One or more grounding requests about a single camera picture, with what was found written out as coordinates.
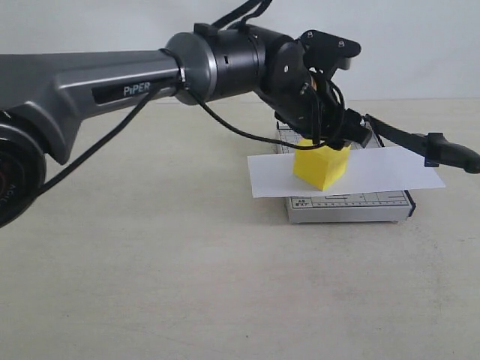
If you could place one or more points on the grey paper cutter base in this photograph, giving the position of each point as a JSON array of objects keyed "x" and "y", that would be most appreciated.
[{"x": 386, "y": 206}]

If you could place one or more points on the yellow cube block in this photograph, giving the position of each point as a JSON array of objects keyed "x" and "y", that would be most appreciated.
[{"x": 320, "y": 167}]

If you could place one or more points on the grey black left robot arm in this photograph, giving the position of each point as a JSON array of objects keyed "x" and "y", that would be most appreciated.
[{"x": 46, "y": 97}]

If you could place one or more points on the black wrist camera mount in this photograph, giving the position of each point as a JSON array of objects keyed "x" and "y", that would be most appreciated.
[{"x": 327, "y": 52}]

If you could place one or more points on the black cutter blade arm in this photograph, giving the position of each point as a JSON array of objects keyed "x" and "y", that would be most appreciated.
[{"x": 435, "y": 149}]

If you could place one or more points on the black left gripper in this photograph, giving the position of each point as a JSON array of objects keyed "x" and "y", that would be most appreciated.
[{"x": 317, "y": 113}]

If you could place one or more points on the white paper sheet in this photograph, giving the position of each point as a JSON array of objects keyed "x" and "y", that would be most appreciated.
[{"x": 368, "y": 170}]

